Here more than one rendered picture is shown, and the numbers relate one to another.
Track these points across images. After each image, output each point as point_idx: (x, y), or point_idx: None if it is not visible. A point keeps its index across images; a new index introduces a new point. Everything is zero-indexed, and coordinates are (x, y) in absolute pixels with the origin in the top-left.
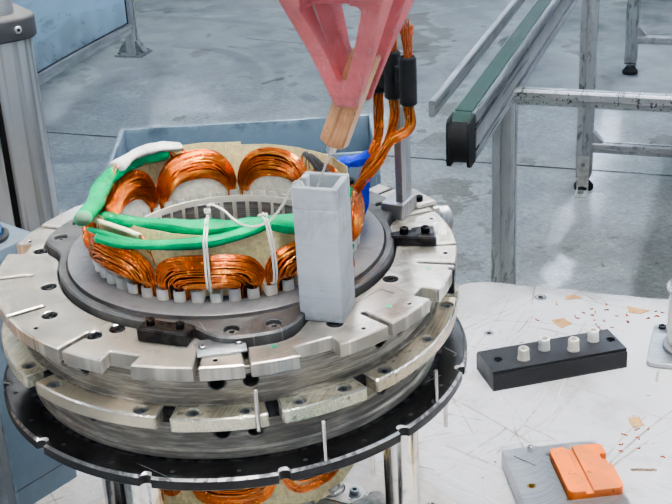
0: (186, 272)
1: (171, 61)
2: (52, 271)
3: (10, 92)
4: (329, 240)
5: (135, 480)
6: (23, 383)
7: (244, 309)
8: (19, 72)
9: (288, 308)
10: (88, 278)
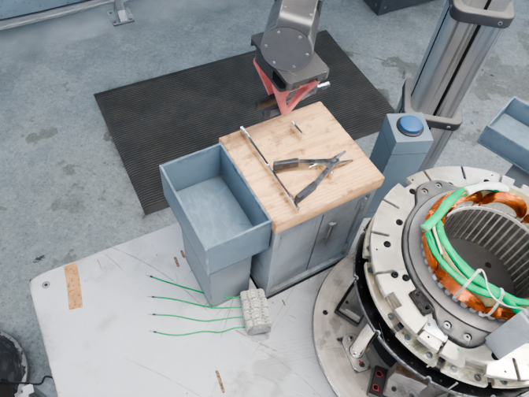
0: (449, 285)
1: None
2: (407, 211)
3: (476, 47)
4: (518, 340)
5: (373, 330)
6: (362, 254)
7: (461, 317)
8: (486, 41)
9: (482, 330)
10: (415, 235)
